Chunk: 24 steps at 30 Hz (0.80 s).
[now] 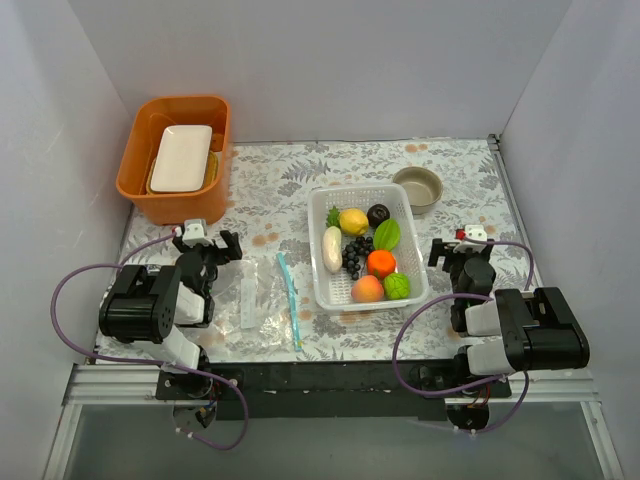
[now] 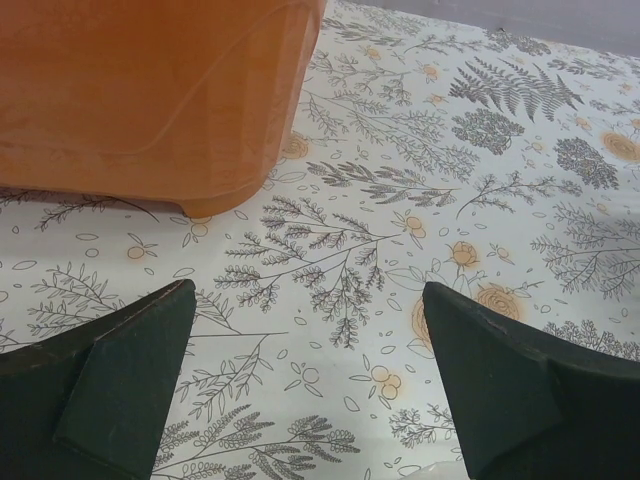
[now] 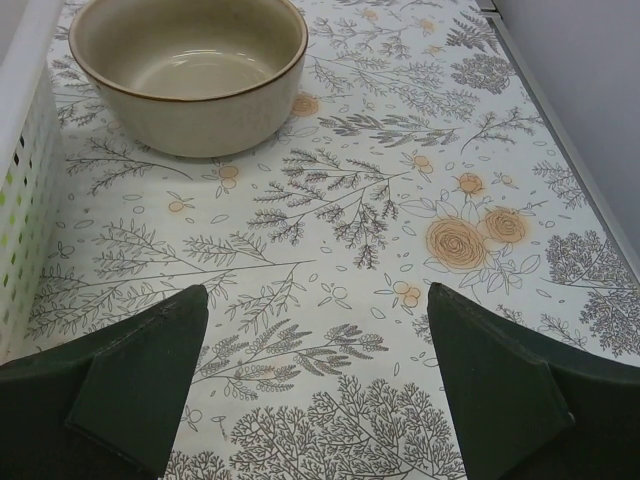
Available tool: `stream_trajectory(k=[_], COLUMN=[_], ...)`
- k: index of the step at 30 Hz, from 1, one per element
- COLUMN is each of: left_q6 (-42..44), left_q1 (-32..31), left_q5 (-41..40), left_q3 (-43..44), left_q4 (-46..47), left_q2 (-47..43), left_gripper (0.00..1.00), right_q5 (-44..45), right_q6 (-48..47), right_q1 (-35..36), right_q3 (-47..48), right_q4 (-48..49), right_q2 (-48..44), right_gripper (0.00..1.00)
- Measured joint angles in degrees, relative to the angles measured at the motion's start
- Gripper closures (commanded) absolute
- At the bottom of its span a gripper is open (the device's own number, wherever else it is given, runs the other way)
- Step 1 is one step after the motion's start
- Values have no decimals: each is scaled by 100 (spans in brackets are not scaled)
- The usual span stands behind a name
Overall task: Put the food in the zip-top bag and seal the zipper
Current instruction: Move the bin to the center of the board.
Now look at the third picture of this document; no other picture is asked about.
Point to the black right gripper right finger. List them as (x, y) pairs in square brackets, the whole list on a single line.
[(525, 406)]

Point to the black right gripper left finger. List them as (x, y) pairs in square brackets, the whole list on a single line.
[(106, 405)]

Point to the beige ceramic bowl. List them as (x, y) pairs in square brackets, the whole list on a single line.
[(198, 78)]

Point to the white plastic basket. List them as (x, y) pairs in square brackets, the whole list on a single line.
[(31, 156)]

